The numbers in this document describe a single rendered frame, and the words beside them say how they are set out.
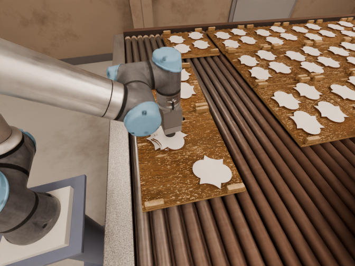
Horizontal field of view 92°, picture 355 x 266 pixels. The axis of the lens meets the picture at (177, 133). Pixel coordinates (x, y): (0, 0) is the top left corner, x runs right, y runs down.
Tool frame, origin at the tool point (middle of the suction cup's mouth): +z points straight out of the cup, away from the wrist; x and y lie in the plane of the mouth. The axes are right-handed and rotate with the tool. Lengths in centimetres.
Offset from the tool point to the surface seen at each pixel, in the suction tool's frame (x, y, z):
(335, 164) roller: -57, -31, 7
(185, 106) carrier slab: -13.6, 18.0, 5.0
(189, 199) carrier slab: 1.5, -25.0, 5.0
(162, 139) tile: 3.3, -0.4, 2.0
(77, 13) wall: 48, 274, 27
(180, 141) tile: -3.1, -4.0, 2.0
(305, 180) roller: -41, -32, 7
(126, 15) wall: -18, 271, 34
